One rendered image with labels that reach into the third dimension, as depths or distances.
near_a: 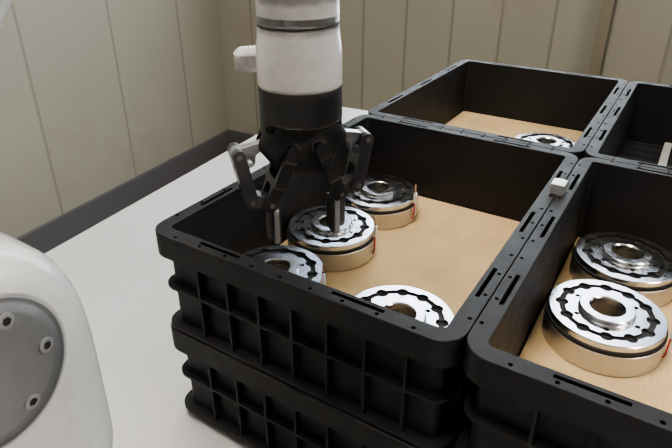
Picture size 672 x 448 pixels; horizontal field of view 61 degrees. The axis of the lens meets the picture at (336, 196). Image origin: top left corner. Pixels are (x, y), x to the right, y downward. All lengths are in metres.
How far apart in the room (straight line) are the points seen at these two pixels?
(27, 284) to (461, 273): 0.50
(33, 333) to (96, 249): 0.77
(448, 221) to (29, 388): 0.59
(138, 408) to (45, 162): 1.78
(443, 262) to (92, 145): 2.02
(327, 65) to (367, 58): 2.20
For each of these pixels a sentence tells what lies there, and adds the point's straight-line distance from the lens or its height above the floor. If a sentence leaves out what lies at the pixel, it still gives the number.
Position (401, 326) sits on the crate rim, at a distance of 0.41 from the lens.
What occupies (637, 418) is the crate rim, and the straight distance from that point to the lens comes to 0.39.
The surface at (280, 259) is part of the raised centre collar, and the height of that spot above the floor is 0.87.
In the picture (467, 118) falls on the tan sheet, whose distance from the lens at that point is 1.15.
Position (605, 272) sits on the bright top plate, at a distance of 0.64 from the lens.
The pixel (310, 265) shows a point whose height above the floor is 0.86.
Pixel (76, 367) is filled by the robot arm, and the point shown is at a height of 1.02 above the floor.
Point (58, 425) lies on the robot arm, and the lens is 0.27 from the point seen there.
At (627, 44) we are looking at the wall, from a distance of 2.44.
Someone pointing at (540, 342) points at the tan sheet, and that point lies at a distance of 0.58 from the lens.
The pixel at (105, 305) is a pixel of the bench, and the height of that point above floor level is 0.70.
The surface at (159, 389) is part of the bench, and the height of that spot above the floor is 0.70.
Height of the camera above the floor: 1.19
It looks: 26 degrees down
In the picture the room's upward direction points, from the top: straight up
